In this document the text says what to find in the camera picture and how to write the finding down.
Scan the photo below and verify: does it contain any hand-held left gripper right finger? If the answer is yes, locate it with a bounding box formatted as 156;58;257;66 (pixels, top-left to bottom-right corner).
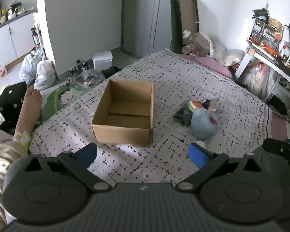
175;142;260;192

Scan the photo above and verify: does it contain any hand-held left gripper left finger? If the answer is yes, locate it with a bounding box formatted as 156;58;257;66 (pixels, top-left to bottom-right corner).
24;142;112;194

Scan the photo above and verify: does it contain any blue plush toy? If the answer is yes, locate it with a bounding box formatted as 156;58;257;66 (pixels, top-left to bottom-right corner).
190;107;218;139

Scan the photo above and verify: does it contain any dark item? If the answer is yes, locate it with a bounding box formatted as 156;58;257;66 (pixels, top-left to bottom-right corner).
173;101;194;126

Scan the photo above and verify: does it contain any brown cardboard box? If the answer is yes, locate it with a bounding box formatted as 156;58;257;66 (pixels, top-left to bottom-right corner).
92;79;154;148

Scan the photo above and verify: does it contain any watermelon slice plush toy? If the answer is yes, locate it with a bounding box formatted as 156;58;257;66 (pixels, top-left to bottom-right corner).
187;100;203;112

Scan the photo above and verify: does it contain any small clear bag with print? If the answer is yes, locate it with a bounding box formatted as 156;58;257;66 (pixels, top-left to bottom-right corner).
208;109;223;126

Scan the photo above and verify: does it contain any green cartoon rug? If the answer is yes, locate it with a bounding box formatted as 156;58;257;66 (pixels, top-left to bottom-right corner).
40;83;93;122

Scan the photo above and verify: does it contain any person's bare leg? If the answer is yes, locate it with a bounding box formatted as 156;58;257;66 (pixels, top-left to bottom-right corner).
14;87;43;145

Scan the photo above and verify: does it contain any clear plastic bag with clutter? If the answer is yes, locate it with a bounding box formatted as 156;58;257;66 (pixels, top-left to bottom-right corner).
72;69;106;89

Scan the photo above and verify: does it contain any person's beige patterned clothing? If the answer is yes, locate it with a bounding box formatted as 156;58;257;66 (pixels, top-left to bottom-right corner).
0;130;32;232

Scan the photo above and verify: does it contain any black tripod gear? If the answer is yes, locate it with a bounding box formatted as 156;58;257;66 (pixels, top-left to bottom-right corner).
67;60;89;79

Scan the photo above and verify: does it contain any pink pillow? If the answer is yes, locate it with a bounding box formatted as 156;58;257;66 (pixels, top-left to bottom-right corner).
192;55;234;80

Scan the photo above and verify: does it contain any black polka dot cloth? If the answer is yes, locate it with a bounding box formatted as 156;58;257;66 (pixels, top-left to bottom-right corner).
0;82;27;128

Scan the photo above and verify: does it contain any white foam box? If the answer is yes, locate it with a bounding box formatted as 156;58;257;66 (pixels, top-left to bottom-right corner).
93;51;113;71

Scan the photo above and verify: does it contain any white desk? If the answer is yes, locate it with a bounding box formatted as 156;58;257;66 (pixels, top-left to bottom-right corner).
234;40;290;103

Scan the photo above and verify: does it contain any white crumpled bag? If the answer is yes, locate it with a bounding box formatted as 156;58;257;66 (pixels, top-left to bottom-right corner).
213;41;245;66

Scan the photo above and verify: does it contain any clear plastic bottle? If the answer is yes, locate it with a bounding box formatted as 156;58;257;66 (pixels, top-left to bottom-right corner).
183;29;197;44

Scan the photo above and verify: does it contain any white desktop drawer organizer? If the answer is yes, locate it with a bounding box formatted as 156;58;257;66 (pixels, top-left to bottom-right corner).
247;16;284;51

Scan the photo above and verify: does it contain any white trolley rack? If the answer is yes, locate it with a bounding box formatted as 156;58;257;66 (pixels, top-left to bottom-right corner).
31;12;47;62

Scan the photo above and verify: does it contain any black folded board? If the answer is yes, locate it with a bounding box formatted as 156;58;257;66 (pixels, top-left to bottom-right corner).
170;0;199;54

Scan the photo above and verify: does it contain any woven basket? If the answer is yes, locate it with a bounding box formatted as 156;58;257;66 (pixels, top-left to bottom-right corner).
268;18;283;31

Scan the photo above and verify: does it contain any grey door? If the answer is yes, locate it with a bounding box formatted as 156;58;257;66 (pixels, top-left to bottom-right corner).
123;0;174;54

